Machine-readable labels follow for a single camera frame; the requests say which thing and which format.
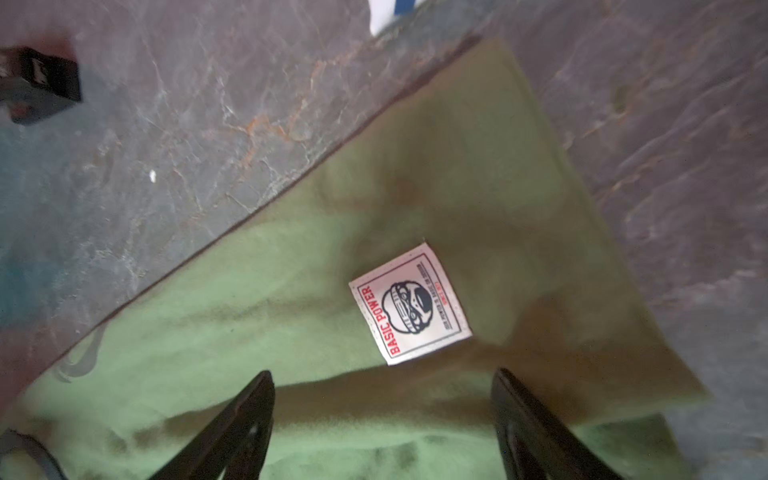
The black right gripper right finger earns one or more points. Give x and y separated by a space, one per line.
533 442

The small black stapler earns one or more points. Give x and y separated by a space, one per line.
35 86

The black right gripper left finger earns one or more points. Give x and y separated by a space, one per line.
235 443

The green tank top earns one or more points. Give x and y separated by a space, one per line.
449 239

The white tank top navy trim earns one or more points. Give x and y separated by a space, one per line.
385 13

